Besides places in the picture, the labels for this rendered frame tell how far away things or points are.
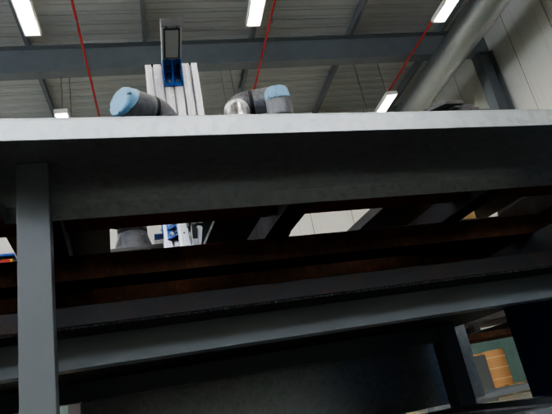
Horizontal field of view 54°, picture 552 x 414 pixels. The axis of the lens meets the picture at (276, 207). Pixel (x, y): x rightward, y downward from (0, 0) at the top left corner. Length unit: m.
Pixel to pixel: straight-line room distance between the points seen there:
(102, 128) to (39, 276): 0.20
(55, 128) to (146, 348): 0.42
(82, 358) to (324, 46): 10.43
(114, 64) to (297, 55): 3.41
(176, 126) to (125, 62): 9.72
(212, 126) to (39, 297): 0.31
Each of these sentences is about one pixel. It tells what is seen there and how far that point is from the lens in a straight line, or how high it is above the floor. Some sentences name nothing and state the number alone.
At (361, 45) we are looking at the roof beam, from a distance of 11.41.
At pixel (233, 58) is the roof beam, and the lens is 10.56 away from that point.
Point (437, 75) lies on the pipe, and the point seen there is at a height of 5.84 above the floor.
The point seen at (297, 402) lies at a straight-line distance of 1.79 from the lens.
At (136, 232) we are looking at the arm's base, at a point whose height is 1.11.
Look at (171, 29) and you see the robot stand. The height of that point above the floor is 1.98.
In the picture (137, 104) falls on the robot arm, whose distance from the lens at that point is 2.04.
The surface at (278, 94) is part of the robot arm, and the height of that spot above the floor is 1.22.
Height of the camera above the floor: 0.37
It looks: 21 degrees up
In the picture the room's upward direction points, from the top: 11 degrees counter-clockwise
